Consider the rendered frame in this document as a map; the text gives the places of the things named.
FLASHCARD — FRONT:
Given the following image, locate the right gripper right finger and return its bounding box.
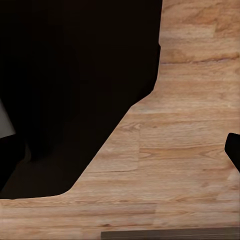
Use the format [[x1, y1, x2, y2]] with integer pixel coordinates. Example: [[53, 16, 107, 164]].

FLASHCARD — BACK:
[[225, 133, 240, 172]]

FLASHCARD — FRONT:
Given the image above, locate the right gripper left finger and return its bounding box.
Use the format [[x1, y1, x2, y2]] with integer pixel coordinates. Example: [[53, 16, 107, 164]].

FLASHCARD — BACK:
[[0, 133, 26, 192]]

